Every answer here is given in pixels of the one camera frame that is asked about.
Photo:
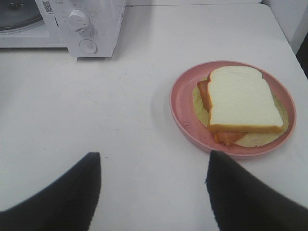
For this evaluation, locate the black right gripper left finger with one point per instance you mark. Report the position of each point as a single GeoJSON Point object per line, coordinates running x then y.
{"type": "Point", "coordinates": [68, 204]}

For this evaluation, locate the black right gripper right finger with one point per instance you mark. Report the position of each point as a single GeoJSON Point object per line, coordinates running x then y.
{"type": "Point", "coordinates": [241, 202]}

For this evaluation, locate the pink round plate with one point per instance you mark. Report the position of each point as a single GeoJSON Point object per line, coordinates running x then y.
{"type": "Point", "coordinates": [182, 109]}

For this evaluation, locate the toast sandwich with filling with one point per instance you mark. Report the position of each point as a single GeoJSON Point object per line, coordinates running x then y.
{"type": "Point", "coordinates": [236, 104]}

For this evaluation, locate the round white door release button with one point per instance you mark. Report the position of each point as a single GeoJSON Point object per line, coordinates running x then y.
{"type": "Point", "coordinates": [88, 46]}

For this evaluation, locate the white timer knob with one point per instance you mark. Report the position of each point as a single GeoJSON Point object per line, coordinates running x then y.
{"type": "Point", "coordinates": [78, 20]}

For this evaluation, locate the white microwave oven body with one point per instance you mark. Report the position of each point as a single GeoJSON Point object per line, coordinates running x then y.
{"type": "Point", "coordinates": [53, 31]}

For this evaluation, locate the white warning label sticker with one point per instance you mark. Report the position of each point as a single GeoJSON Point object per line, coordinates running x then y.
{"type": "Point", "coordinates": [47, 7]}

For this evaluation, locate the glass microwave turntable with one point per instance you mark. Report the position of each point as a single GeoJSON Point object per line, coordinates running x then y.
{"type": "Point", "coordinates": [16, 14]}

